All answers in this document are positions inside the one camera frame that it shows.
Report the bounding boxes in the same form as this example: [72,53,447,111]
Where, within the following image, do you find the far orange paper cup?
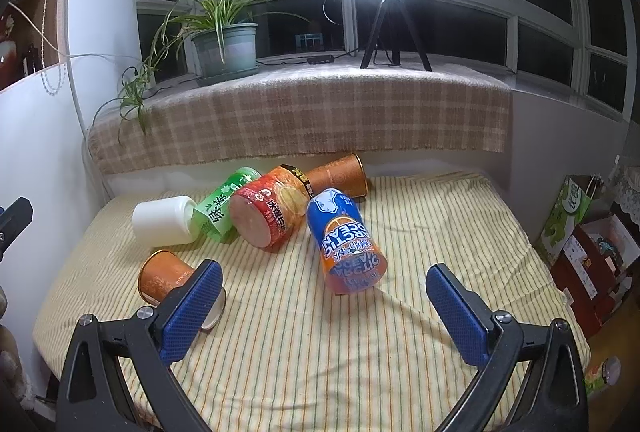
[306,154,369,198]

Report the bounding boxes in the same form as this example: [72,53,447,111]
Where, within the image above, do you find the striped yellow table cloth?
[34,172,590,431]

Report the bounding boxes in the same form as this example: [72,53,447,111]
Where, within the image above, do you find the black cable on sill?
[257,48,362,67]

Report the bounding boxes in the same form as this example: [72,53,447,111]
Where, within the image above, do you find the blue orange Arctic Ocean cup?
[307,187,387,296]

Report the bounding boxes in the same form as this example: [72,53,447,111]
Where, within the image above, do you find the green white carton box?
[534,175,604,268]

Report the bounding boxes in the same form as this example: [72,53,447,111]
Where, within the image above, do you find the beige plaid sill cloth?
[88,65,511,175]

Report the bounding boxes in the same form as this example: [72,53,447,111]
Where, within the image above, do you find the near orange paper cup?
[138,250,227,331]

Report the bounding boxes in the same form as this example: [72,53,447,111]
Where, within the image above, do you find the red cardboard box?
[551,214,639,338]

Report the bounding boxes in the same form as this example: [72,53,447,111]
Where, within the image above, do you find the white plastic cup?
[132,196,200,248]

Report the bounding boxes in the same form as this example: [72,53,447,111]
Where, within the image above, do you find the orange paper cup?
[138,250,227,331]
[306,154,369,198]

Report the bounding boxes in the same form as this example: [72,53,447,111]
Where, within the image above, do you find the spider plant in green pot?
[92,0,312,143]

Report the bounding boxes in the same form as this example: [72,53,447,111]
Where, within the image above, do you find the green tea cup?
[193,166,260,242]

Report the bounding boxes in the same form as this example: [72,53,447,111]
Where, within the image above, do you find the red orange drink cup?
[229,164,314,249]

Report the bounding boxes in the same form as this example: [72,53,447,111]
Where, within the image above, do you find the black tripod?
[360,0,432,72]

